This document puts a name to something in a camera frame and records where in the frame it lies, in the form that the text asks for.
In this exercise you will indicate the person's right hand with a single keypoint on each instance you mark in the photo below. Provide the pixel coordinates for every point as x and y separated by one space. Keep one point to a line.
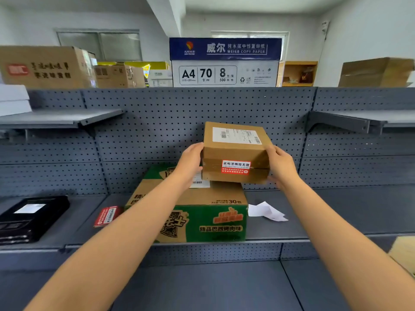
287 170

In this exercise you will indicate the person's left hand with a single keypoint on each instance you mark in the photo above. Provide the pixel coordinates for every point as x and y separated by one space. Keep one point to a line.
187 166

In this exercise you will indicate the person's left thumb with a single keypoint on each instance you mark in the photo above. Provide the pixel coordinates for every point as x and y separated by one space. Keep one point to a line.
196 147

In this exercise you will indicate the person's right thumb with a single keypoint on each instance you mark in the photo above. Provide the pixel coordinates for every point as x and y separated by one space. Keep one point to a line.
270 152

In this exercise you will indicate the small brown labelled cardboard box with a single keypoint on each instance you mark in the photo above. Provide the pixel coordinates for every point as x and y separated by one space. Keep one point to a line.
235 152

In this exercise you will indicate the person's right forearm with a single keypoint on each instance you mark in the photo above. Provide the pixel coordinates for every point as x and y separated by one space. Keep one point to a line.
350 252

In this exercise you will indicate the person's left forearm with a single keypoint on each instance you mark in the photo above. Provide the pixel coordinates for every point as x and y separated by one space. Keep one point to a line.
107 249

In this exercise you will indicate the grey pegboard back panel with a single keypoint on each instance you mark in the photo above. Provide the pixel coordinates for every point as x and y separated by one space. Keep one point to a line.
155 132

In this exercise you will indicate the crumpled white paper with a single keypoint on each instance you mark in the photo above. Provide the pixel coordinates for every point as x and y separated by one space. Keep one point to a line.
264 211

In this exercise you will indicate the green and brown snack carton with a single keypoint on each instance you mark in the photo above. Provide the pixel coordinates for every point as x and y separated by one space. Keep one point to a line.
207 210

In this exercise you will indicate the small white box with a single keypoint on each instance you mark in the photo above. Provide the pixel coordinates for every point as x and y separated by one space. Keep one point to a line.
159 79

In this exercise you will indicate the wooden cabinet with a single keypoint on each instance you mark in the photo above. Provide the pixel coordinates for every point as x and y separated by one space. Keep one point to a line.
300 74

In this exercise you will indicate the blue and white paper carton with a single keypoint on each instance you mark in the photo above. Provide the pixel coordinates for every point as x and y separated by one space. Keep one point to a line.
225 63

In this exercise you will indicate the grey metal wide shelf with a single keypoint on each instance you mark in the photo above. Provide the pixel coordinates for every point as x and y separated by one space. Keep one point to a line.
340 210

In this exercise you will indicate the yellow box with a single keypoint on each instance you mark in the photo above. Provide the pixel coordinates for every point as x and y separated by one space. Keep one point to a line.
155 65

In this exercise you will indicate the medium brown carton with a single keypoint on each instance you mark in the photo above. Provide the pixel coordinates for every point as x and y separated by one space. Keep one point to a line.
118 76

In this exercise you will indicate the small red packet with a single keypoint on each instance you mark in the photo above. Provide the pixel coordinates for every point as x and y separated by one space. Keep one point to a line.
107 216

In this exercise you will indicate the open plain brown carton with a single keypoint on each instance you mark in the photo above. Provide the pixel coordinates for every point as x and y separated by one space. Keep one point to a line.
376 73

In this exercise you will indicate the grey metal bottom shelf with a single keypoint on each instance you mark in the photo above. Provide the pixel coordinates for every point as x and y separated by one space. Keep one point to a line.
207 286

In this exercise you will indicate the tan cardboard piece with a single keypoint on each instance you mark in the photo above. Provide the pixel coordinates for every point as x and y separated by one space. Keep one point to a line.
404 254

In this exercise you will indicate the large brown carton red print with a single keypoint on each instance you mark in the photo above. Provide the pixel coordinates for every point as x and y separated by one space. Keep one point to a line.
42 67

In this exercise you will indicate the black plastic wrapped parcel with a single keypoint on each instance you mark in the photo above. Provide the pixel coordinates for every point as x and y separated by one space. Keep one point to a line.
30 218

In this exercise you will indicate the white flat box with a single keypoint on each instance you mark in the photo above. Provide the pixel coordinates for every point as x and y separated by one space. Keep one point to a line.
13 100

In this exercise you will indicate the grey metal bracket shelf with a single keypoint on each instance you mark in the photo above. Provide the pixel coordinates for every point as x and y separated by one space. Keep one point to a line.
58 117
366 119

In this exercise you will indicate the white wall device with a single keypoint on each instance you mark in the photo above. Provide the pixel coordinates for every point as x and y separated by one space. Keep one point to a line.
325 32

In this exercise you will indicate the window with grey frame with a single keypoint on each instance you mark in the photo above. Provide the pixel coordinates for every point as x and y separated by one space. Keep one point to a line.
100 45

